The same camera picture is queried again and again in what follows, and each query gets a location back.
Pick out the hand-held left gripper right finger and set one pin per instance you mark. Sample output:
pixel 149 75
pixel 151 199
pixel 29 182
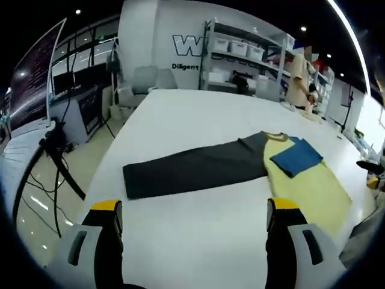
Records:
pixel 281 247

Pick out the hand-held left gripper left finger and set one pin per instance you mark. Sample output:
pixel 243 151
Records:
pixel 105 247

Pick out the yellow blue grey garment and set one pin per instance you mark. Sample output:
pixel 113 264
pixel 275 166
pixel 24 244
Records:
pixel 195 171

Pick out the black tripod stand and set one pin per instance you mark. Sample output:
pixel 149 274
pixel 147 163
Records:
pixel 347 114

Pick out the beige cloth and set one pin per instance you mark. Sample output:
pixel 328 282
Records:
pixel 311 116

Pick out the ceiling light strip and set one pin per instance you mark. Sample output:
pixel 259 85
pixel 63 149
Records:
pixel 352 39

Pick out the white side desk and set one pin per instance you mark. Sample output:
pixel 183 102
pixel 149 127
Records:
pixel 21 144

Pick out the dark desk panel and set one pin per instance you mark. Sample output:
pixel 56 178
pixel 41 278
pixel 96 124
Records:
pixel 90 111

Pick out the white chair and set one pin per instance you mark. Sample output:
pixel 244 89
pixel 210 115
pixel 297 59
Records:
pixel 129 97
pixel 144 78

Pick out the white storage bin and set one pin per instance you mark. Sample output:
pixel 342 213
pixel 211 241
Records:
pixel 222 45
pixel 255 51
pixel 239 48

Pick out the white shelf rack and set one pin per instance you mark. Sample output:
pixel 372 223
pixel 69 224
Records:
pixel 270 36

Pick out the black computer monitor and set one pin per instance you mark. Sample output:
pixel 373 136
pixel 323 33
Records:
pixel 63 82

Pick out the large curved monitor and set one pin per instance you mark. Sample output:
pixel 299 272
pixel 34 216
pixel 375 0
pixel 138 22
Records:
pixel 33 75

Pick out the hanging grey bag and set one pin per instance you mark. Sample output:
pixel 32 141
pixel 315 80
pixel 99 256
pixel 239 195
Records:
pixel 112 60

